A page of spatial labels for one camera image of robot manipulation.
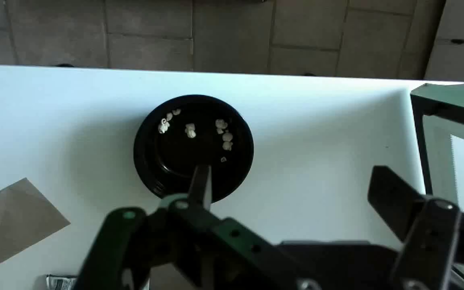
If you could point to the black round bowl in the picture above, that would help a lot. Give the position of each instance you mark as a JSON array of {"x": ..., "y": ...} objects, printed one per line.
[{"x": 177, "y": 161}]

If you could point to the white drawer cabinet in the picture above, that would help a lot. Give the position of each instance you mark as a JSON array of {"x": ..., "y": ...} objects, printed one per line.
[{"x": 458, "y": 32}]

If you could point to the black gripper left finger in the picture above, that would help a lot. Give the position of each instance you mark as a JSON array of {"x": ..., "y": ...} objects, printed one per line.
[{"x": 216, "y": 242}]

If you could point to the white food pieces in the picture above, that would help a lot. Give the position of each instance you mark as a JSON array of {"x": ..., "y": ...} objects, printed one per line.
[{"x": 190, "y": 130}]

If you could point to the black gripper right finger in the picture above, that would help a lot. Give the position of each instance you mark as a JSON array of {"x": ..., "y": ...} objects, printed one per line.
[{"x": 430, "y": 235}]

